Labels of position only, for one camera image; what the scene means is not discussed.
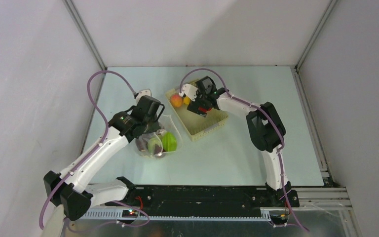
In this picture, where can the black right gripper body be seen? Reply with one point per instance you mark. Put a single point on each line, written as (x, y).
(196, 106)

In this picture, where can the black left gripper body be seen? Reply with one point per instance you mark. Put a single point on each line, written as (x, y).
(152, 124)

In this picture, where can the red bell pepper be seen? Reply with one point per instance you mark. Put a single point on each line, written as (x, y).
(203, 111)

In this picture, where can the yellow banana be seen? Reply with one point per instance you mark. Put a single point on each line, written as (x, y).
(186, 100)

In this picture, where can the clear dotted zip bag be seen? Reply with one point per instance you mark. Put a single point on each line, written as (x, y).
(166, 125)

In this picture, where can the orange peach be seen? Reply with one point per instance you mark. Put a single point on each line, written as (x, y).
(176, 100)

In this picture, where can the green leaf vegetable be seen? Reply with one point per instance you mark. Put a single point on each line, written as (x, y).
(169, 142)

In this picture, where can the green cabbage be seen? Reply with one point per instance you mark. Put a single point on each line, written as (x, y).
(151, 143)

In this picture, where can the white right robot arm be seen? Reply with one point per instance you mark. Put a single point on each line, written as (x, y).
(265, 127)

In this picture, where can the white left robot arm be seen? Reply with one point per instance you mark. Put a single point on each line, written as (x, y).
(71, 187)

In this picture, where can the pale yellow perforated basket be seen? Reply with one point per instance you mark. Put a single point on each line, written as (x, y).
(197, 126)

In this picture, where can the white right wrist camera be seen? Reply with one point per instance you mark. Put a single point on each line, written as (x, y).
(189, 91)

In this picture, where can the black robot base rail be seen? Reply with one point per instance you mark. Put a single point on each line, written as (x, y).
(207, 201)

